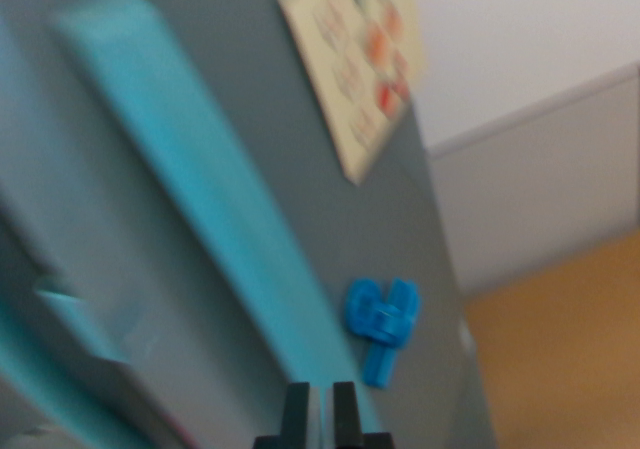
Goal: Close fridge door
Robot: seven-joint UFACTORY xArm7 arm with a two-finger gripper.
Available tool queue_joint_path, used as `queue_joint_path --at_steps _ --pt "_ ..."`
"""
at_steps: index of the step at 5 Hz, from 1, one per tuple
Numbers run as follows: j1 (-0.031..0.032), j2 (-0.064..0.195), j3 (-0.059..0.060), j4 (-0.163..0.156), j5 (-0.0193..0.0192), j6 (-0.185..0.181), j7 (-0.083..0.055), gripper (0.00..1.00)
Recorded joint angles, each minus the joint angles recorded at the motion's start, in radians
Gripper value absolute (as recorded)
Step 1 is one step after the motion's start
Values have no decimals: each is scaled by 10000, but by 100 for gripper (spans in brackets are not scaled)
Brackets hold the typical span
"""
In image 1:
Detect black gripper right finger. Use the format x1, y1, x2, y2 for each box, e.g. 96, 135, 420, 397
332, 381, 364, 449

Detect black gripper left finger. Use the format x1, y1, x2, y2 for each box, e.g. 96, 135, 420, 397
279, 381, 312, 449

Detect grey fridge door with checklist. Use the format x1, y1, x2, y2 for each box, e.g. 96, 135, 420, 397
0, 0, 501, 449

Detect grey fridge door with dispenser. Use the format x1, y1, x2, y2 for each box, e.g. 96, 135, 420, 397
0, 373, 101, 449

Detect cream checklist card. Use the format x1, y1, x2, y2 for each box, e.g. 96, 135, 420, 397
273, 0, 427, 186

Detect blue clip with ring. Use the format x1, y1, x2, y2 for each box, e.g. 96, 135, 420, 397
342, 277, 424, 389

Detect teal handle of dispenser door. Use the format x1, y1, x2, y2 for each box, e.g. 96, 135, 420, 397
0, 286, 161, 449

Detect teal handle of checklist door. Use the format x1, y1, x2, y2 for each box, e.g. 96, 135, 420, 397
49, 0, 386, 443

